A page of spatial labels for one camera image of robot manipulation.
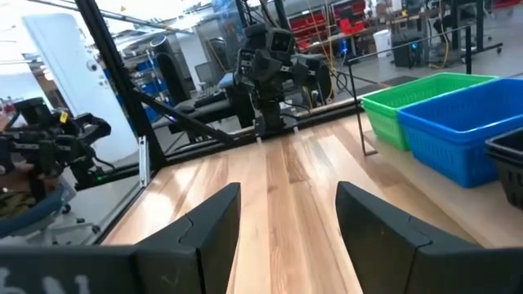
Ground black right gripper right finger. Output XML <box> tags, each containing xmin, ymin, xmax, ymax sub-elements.
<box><xmin>335</xmin><ymin>181</ymin><xmax>523</xmax><ymax>294</ymax></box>

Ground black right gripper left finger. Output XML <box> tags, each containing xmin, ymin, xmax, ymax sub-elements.
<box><xmin>0</xmin><ymin>182</ymin><xmax>242</xmax><ymax>294</ymax></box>

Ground blue plastic basket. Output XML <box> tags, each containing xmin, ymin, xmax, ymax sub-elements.
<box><xmin>397</xmin><ymin>77</ymin><xmax>523</xmax><ymax>144</ymax></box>
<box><xmin>402</xmin><ymin>118</ymin><xmax>523</xmax><ymax>189</ymax></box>

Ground black plastic basket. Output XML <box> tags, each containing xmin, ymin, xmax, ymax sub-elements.
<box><xmin>485</xmin><ymin>149</ymin><xmax>523</xmax><ymax>168</ymax></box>
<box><xmin>485</xmin><ymin>127</ymin><xmax>523</xmax><ymax>154</ymax></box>
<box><xmin>492</xmin><ymin>161</ymin><xmax>523</xmax><ymax>212</ymax></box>

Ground black keyboard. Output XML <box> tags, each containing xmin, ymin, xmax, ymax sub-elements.
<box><xmin>194</xmin><ymin>87</ymin><xmax>228</xmax><ymax>108</ymax></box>

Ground dark grey desk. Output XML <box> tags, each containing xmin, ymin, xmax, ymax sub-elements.
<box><xmin>163</xmin><ymin>87</ymin><xmax>257</xmax><ymax>131</ymax></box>

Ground red storage bin rack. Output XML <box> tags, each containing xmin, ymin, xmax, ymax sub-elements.
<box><xmin>288</xmin><ymin>0</ymin><xmax>369</xmax><ymax>50</ymax></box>

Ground white bin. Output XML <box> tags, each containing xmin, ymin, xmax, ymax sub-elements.
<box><xmin>372</xmin><ymin>29</ymin><xmax>393</xmax><ymax>58</ymax></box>

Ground black hazard-striped floor mat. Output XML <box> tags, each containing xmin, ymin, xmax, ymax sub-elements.
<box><xmin>355</xmin><ymin>74</ymin><xmax>418</xmax><ymax>97</ymax></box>

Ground black computer case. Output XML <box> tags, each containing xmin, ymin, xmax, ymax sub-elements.
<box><xmin>391</xmin><ymin>38</ymin><xmax>430</xmax><ymax>69</ymax></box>

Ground blue office chair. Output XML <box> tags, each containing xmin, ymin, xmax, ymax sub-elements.
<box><xmin>0</xmin><ymin>179</ymin><xmax>101</xmax><ymax>246</ymax></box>

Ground person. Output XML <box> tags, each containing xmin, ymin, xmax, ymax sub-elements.
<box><xmin>0</xmin><ymin>161</ymin><xmax>58</xmax><ymax>221</ymax></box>

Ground white board panel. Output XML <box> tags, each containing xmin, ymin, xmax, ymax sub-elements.
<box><xmin>22</xmin><ymin>11</ymin><xmax>140</xmax><ymax>164</ymax></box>

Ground silver aluminium bracket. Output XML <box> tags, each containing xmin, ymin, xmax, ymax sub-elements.
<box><xmin>137</xmin><ymin>136</ymin><xmax>150</xmax><ymax>189</ymax></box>

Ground black wheeled metal frame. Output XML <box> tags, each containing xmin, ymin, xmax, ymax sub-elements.
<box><xmin>346</xmin><ymin>0</ymin><xmax>504</xmax><ymax>75</ymax></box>

